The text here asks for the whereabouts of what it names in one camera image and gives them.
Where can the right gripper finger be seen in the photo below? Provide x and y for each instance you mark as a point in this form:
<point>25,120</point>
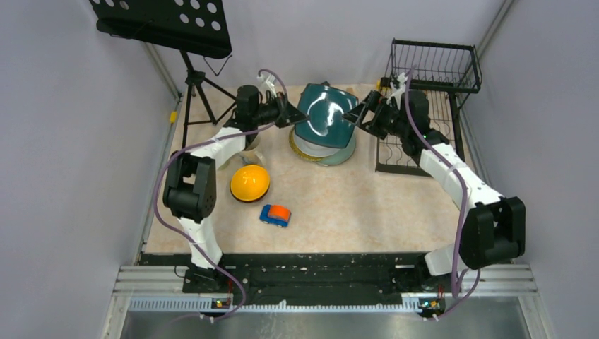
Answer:
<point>369,104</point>
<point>372,126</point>

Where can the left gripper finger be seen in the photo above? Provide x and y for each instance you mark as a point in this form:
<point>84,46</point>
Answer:
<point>289,116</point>
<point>281,100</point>

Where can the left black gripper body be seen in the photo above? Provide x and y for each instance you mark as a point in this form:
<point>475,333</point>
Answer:
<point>267,114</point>

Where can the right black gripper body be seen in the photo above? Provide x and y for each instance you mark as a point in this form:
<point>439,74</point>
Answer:
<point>397,126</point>

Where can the teal square plate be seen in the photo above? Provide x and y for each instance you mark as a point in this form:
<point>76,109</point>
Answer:
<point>325,125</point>

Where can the blue orange toy car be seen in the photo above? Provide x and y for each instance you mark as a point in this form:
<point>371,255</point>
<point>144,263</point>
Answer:
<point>275,215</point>

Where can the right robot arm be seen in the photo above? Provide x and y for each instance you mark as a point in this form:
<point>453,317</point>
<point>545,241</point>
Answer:
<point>491,227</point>

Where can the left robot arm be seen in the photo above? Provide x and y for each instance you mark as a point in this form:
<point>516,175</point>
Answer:
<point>189,179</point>

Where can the yellow-rimmed patterned plate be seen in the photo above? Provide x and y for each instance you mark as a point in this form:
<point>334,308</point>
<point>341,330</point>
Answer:
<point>294,147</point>

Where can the light green round plate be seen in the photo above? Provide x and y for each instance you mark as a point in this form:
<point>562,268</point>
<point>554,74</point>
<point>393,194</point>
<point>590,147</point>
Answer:
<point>341,156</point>

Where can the beige mug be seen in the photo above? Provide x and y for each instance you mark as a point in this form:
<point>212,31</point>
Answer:
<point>252,155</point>

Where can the light green mug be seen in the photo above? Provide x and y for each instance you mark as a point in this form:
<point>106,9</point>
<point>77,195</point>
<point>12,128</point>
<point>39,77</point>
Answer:
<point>226,164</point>

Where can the yellow bowl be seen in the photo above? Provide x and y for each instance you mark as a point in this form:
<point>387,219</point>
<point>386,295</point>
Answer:
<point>250,183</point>

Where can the black music stand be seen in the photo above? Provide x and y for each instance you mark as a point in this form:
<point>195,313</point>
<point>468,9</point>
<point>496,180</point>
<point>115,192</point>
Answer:
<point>190,27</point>

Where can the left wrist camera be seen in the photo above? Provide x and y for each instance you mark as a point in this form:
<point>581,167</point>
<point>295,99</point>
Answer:
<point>267,83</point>

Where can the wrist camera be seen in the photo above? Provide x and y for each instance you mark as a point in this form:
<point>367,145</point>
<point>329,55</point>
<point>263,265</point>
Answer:
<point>267,83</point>
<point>398,88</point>

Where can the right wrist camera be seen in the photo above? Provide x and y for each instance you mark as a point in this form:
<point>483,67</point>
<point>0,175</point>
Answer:
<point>398,88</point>

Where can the black wire dish rack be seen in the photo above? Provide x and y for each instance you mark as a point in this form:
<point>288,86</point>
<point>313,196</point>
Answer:
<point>447,73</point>

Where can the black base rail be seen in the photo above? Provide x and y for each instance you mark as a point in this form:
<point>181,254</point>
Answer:
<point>310,283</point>

